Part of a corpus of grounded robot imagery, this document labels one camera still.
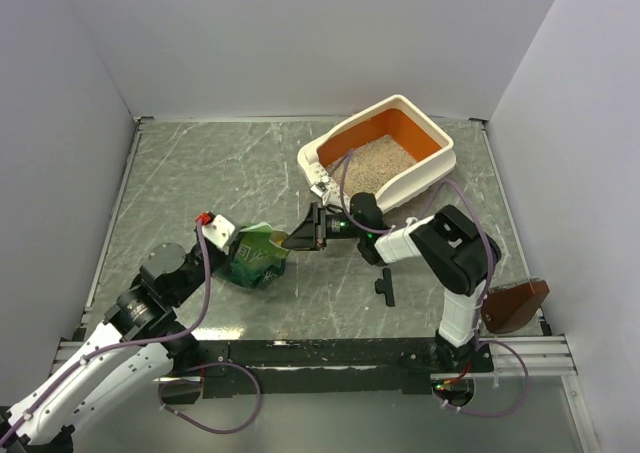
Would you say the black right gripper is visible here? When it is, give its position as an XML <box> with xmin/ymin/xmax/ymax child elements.
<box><xmin>282</xmin><ymin>202</ymin><xmax>366</xmax><ymax>251</ymax></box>

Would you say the black bag clip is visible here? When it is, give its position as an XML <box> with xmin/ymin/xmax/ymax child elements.
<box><xmin>374</xmin><ymin>268</ymin><xmax>395</xmax><ymax>307</ymax></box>

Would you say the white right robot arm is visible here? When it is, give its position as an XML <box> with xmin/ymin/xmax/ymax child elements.
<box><xmin>282</xmin><ymin>192</ymin><xmax>501</xmax><ymax>372</ymax></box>

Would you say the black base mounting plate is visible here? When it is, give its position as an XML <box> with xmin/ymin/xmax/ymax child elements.
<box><xmin>159</xmin><ymin>337</ymin><xmax>494</xmax><ymax>406</ymax></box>

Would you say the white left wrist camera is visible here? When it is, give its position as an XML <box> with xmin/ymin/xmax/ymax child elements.
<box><xmin>196</xmin><ymin>212</ymin><xmax>241</xmax><ymax>251</ymax></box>

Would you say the brown wooden block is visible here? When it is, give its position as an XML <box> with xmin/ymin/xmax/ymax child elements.
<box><xmin>481</xmin><ymin>279</ymin><xmax>550</xmax><ymax>334</ymax></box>

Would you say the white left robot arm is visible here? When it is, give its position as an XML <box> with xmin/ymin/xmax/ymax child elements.
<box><xmin>1</xmin><ymin>243</ymin><xmax>227</xmax><ymax>452</ymax></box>

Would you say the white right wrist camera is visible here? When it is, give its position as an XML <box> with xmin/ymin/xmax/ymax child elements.
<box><xmin>310</xmin><ymin>181</ymin><xmax>332</xmax><ymax>206</ymax></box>

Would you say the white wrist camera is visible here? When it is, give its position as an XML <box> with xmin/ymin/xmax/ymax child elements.
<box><xmin>310</xmin><ymin>181</ymin><xmax>332</xmax><ymax>206</ymax></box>
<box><xmin>196</xmin><ymin>212</ymin><xmax>241</xmax><ymax>251</ymax></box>

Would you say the yellow plastic scoop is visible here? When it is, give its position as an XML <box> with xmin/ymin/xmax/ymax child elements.
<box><xmin>268</xmin><ymin>230</ymin><xmax>289</xmax><ymax>250</ymax></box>

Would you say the green litter bag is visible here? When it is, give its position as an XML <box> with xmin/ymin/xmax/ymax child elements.
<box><xmin>214</xmin><ymin>222</ymin><xmax>289</xmax><ymax>289</ymax></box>

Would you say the white orange litter box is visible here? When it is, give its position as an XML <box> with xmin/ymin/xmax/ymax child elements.
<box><xmin>297</xmin><ymin>94</ymin><xmax>456</xmax><ymax>212</ymax></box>

